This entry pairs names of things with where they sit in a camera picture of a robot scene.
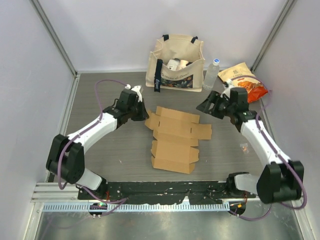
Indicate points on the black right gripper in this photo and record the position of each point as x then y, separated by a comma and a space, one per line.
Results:
204, 106

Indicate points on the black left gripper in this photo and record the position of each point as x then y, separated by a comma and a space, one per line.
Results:
144, 114

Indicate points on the brown cardboard box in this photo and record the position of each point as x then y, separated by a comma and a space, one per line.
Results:
176, 139

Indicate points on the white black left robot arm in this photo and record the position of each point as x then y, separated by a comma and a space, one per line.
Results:
66, 158

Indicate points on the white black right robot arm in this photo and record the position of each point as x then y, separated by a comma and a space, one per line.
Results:
282, 178

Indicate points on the clear plastic water bottle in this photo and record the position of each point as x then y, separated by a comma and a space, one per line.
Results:
211, 74

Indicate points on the cassava chips bag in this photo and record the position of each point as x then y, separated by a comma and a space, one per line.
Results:
242, 77

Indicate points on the white items inside bag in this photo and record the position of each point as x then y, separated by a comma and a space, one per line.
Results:
176, 64

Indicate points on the beige canvas tote bag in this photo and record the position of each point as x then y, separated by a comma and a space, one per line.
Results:
184, 47

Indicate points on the small clear wrapper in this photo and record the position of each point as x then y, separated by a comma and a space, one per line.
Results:
244, 147

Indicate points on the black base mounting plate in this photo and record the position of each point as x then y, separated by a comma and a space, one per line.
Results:
163, 192

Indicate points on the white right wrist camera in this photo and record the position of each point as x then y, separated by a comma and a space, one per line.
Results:
228, 85

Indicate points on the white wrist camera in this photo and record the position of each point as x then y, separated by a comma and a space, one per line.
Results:
228, 85
137, 88

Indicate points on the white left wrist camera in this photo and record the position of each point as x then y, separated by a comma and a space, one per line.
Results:
137, 88

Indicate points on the aluminium frame post right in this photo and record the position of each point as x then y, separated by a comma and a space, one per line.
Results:
284, 13

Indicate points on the aluminium frame post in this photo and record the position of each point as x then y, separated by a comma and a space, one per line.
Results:
53, 35
284, 13

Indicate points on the white slotted cable duct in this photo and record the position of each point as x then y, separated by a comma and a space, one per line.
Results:
95, 207

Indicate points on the aluminium front rail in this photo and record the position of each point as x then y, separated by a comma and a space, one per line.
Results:
50, 192

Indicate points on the aluminium frame post left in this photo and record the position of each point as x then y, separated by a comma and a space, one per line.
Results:
53, 35

